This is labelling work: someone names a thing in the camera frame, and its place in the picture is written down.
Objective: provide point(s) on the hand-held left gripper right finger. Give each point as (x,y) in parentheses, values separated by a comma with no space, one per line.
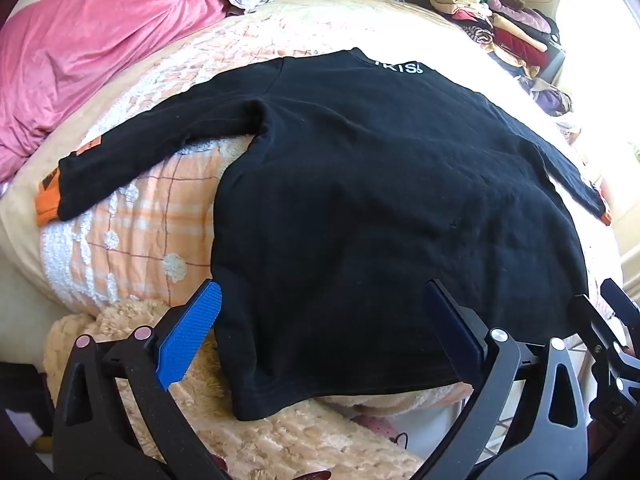
(452,330)

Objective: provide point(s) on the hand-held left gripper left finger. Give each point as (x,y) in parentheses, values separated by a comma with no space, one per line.
(192,330)

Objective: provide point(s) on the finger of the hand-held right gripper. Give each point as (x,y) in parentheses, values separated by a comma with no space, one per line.
(597,325)
(622,305)

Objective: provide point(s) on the black sweater with orange cuffs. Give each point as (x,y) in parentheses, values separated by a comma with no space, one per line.
(375,185)

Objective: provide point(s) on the laundry basket with clothes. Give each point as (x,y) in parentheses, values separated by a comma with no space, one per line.
(547,97)

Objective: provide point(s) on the stack of folded clothes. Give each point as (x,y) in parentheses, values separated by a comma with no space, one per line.
(500,20)

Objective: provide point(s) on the pink dotted cloth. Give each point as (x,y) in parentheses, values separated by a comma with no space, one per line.
(375,427)

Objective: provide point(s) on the orange plaid tufted blanket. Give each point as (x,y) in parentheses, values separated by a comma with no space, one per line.
(150,210)

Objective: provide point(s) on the grey bedside cabinet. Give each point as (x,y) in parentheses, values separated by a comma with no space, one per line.
(552,62)

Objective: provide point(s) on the pink duvet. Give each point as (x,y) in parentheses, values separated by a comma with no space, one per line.
(75,60)

